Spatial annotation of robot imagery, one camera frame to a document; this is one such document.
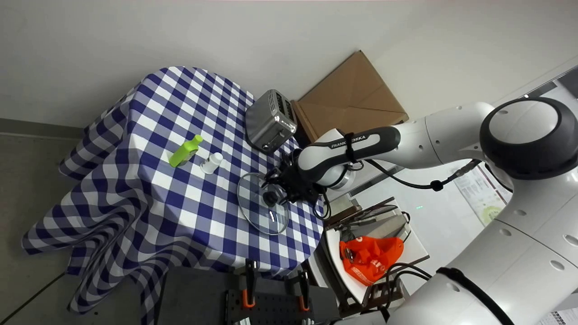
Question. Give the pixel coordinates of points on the blue white checkered tablecloth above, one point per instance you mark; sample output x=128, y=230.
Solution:
x=180, y=201

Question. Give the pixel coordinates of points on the white board with metal frame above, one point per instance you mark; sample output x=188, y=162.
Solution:
x=433, y=223

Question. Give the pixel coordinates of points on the green plastic bottle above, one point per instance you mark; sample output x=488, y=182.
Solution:
x=182, y=154

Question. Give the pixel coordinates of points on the silver toaster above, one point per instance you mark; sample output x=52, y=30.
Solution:
x=267, y=124

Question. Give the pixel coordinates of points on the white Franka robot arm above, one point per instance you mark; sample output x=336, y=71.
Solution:
x=529, y=138

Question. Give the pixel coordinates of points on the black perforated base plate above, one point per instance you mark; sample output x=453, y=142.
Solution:
x=271, y=308

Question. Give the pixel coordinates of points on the small white bottle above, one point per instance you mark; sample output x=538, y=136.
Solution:
x=211, y=164

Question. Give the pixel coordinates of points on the large brown cardboard box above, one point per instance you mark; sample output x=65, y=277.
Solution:
x=348, y=97

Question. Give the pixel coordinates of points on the black cooking pot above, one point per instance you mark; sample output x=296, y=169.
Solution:
x=289, y=164

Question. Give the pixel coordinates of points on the black clamp with orange grip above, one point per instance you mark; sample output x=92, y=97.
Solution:
x=303, y=304
x=246, y=299

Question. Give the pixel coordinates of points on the orange plastic bag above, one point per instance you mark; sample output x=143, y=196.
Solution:
x=370, y=261

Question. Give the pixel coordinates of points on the paper sheet with green circle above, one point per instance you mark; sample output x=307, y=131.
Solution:
x=484, y=209

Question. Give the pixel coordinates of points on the dish rack with orange items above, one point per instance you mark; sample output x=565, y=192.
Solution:
x=332, y=250

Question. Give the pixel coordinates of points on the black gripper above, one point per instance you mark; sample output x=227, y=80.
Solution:
x=300, y=182

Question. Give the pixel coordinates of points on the glass lid with black knob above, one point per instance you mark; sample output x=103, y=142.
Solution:
x=255, y=214

